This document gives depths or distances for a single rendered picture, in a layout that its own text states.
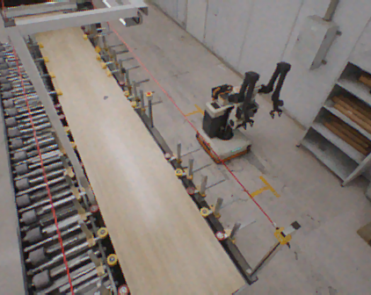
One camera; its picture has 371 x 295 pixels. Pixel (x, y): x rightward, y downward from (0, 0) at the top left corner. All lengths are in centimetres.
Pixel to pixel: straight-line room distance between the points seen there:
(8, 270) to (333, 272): 359
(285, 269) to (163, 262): 163
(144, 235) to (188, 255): 40
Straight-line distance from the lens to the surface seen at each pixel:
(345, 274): 365
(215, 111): 344
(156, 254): 220
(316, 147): 443
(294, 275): 337
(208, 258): 220
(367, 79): 388
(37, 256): 249
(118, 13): 156
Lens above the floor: 298
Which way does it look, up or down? 49 degrees down
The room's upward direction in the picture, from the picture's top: 3 degrees clockwise
